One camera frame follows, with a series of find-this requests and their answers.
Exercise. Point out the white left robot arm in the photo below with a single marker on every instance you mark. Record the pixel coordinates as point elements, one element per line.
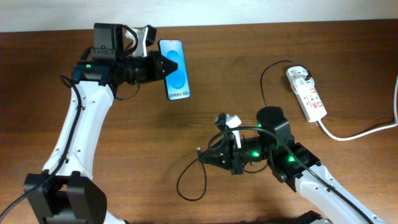
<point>64,191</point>

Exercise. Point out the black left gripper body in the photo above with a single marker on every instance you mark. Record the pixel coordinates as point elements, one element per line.
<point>145,69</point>

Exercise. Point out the blue Samsung Galaxy smartphone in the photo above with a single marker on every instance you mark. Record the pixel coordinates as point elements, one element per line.
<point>176,83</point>

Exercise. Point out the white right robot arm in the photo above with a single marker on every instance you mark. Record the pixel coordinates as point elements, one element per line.
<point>291,163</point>

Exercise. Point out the white charger plug adapter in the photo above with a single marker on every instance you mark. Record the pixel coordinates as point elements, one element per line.
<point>301,85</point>

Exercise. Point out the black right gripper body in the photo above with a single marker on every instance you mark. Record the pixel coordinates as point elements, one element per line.
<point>253,149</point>

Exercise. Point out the white power strip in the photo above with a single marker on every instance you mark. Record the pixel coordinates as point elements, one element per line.
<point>309,101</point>

